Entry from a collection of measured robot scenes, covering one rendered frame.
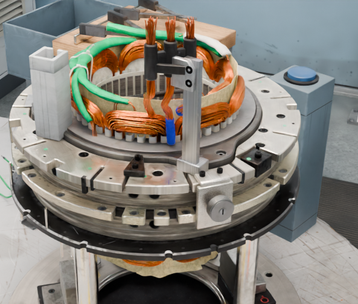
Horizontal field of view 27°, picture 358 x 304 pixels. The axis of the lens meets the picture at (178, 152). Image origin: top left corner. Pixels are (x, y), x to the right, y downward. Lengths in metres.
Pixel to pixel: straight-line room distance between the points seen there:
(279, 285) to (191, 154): 0.39
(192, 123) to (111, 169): 0.09
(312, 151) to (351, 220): 1.51
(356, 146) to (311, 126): 2.01
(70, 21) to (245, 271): 0.62
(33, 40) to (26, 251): 0.31
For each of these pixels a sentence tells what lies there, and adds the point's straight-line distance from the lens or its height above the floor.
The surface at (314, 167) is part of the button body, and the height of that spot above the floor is 0.90.
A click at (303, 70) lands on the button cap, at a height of 1.04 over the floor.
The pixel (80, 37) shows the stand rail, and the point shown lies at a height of 1.07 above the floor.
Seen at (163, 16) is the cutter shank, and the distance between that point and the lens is 1.13.
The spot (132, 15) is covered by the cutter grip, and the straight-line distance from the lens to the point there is 1.14.
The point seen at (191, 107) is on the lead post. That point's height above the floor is 1.17.
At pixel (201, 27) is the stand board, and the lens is 1.15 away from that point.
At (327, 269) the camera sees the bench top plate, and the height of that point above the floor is 0.78.
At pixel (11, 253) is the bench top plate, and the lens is 1.15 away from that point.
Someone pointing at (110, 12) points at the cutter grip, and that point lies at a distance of 1.13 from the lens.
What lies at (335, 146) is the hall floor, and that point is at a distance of 3.06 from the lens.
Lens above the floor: 1.47
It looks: 30 degrees down
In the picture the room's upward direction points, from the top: 1 degrees clockwise
